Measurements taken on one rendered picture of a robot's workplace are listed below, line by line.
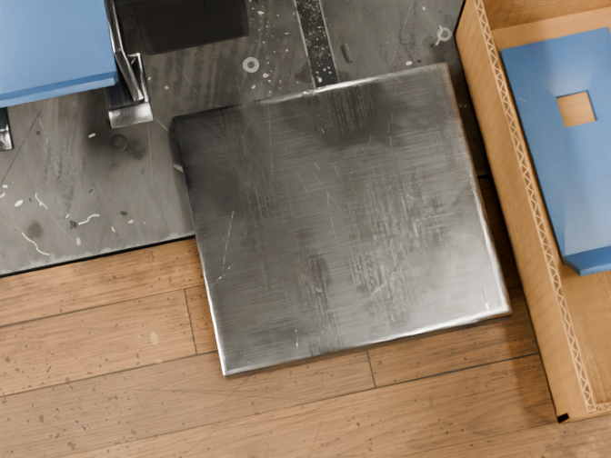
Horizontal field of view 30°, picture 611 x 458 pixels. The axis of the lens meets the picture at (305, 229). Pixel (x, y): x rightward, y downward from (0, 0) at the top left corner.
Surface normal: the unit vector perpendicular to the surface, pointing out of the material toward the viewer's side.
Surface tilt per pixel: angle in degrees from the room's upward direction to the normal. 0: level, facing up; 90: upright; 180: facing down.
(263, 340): 0
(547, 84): 0
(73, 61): 0
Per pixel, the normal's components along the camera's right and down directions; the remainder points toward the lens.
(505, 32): 0.00, -0.25
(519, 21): 0.21, 0.94
